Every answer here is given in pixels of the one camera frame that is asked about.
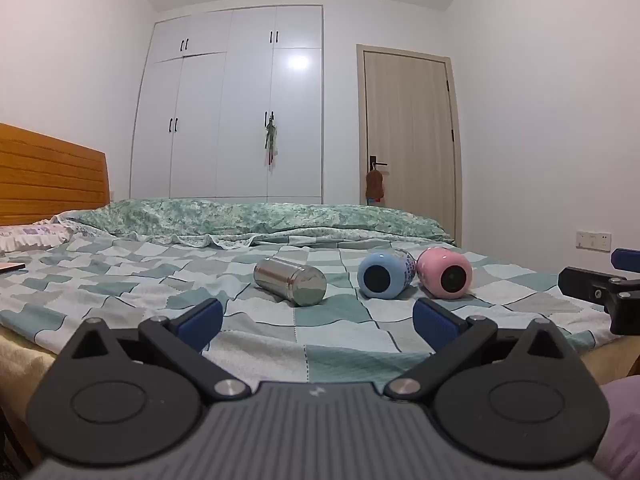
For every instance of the green hanging ornament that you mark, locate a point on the green hanging ornament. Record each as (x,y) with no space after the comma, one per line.
(270,140)

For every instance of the floral pillow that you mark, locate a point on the floral pillow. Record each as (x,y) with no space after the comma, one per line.
(30,236)

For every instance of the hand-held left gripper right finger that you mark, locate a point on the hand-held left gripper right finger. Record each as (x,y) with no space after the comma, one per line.
(434,324)

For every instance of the pink cup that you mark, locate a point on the pink cup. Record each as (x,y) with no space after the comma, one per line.
(444,272)

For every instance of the stainless steel cup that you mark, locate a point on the stainless steel cup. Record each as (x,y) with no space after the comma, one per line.
(292,282)

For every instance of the light wooden door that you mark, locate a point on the light wooden door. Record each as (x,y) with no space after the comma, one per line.
(409,132)

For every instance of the checkered bed sheet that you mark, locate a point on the checkered bed sheet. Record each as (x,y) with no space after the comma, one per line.
(150,285)

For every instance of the brown hanging pouch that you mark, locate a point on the brown hanging pouch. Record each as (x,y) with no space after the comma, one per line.
(375,186)

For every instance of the blue cup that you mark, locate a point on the blue cup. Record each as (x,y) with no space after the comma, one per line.
(382,274)

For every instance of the wooden headboard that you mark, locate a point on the wooden headboard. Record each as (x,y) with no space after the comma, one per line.
(47,180)

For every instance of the green floral duvet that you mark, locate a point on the green floral duvet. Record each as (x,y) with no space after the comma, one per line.
(260,217)

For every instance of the white wardrobe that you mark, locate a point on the white wardrobe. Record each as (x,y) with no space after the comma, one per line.
(227,105)

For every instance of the yellow mattress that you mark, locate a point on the yellow mattress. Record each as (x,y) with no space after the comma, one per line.
(22,375)

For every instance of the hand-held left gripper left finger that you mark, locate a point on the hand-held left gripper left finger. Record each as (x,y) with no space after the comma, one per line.
(200,324)

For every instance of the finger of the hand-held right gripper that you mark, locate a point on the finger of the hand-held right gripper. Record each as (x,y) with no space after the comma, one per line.
(626,259)
(585,284)

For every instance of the flat phone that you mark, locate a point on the flat phone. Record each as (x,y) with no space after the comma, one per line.
(10,267)

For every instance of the pink clothing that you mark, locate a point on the pink clothing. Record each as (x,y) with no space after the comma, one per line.
(625,425)

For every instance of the white wall socket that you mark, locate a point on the white wall socket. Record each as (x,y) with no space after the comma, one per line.
(593,240)

